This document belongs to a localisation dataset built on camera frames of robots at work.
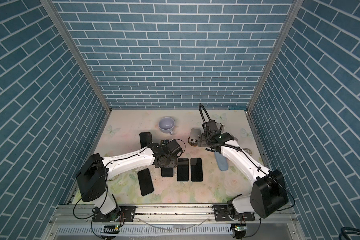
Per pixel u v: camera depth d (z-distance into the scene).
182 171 0.89
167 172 0.82
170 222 0.72
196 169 0.88
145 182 0.81
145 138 0.85
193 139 0.99
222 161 0.91
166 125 1.08
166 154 0.61
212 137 0.63
